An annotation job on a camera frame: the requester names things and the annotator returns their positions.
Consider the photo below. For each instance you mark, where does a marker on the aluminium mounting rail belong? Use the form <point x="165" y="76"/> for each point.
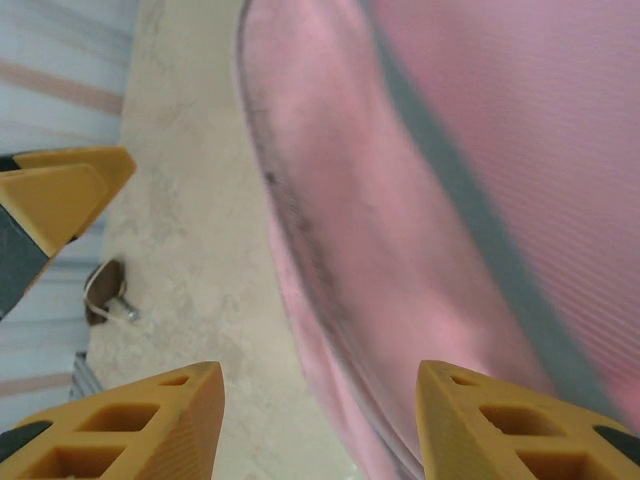
<point x="87" y="372"/>

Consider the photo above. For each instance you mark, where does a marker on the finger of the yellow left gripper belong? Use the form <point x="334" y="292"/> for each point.
<point x="50" y="205"/>
<point x="112" y="162"/>

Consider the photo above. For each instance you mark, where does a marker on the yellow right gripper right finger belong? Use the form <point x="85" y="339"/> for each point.
<point x="480" y="430"/>

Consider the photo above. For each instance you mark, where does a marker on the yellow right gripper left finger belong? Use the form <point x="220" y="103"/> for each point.
<point x="150" y="435"/>

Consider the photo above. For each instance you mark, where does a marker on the pink student backpack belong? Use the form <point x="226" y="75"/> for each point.
<point x="450" y="200"/>

